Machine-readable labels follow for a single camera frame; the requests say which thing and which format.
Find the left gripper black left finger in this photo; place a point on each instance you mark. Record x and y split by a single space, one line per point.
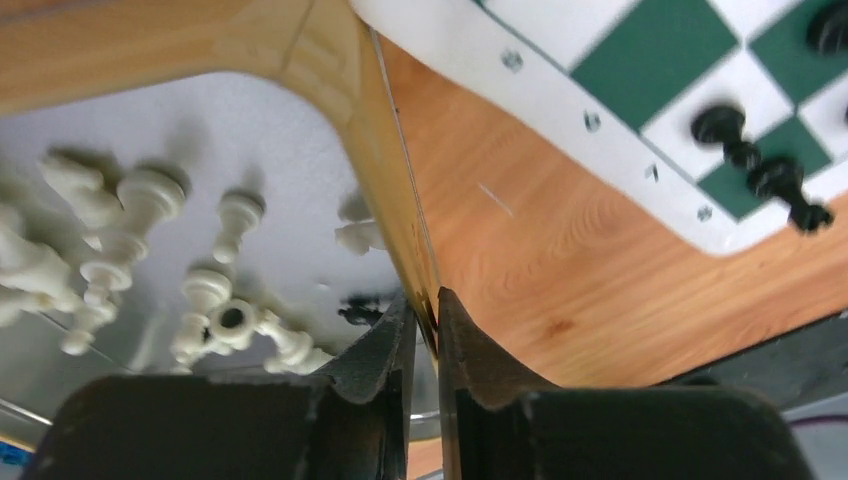
347 420

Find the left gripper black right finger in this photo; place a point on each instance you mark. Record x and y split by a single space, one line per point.
502 420

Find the gold tin box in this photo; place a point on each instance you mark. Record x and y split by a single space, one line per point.
150 144

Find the green white chess board mat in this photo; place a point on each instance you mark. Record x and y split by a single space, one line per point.
614 85

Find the black rook chess piece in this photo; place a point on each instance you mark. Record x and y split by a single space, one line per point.
782 177

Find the black piece in tin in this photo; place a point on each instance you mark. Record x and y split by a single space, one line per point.
361 310

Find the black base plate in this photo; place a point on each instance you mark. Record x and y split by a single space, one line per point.
802 366

